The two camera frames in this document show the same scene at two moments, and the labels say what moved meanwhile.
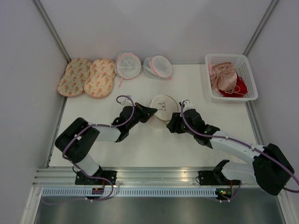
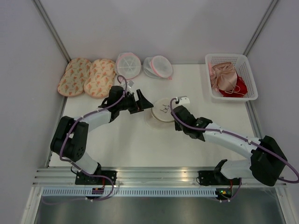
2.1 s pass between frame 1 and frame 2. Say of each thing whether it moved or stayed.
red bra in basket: stayed
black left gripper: moved
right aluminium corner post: stayed
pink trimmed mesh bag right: stayed
